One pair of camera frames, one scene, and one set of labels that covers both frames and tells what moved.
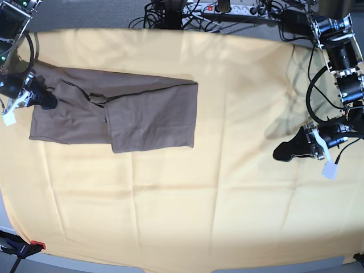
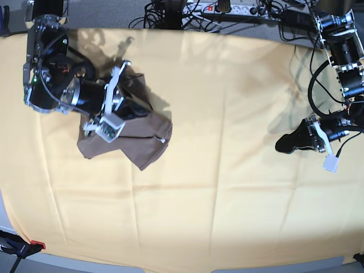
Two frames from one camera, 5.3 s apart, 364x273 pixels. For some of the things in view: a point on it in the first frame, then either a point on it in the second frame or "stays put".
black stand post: x=173 y=15 stays put
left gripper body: x=24 y=84 → x=96 y=98
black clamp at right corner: x=359 y=257 stays put
